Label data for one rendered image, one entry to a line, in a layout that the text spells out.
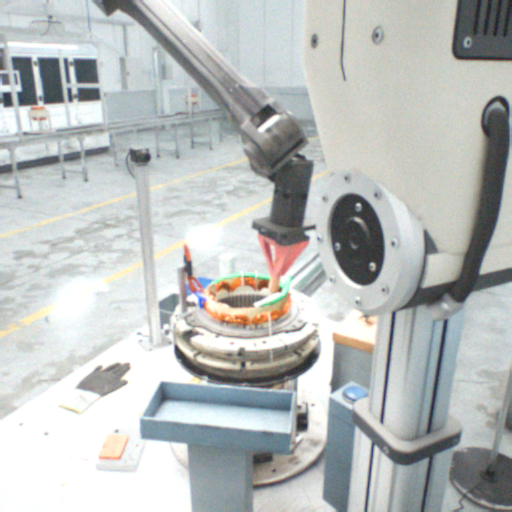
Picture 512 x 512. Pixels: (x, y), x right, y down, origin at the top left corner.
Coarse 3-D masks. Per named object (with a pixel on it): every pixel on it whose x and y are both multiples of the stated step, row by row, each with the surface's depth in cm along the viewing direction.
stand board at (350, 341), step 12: (360, 312) 115; (348, 324) 109; (360, 324) 109; (372, 324) 109; (336, 336) 106; (348, 336) 105; (360, 336) 104; (372, 336) 104; (360, 348) 104; (372, 348) 102
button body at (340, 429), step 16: (352, 384) 94; (336, 400) 89; (336, 416) 90; (336, 432) 91; (352, 432) 88; (336, 448) 92; (352, 448) 89; (336, 464) 94; (336, 480) 95; (336, 496) 96
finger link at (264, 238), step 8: (264, 232) 81; (264, 240) 81; (272, 240) 79; (264, 248) 82; (280, 248) 79; (288, 248) 78; (280, 256) 80; (288, 256) 80; (272, 264) 83; (280, 264) 81; (272, 272) 83; (280, 272) 83
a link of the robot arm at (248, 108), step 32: (96, 0) 76; (128, 0) 74; (160, 0) 74; (160, 32) 74; (192, 32) 73; (192, 64) 73; (224, 64) 72; (224, 96) 72; (256, 96) 71; (256, 128) 71; (288, 128) 71
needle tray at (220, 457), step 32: (160, 384) 89; (192, 384) 89; (160, 416) 86; (192, 416) 86; (224, 416) 86; (256, 416) 86; (288, 416) 86; (192, 448) 82; (224, 448) 81; (256, 448) 79; (288, 448) 78; (192, 480) 85; (224, 480) 84
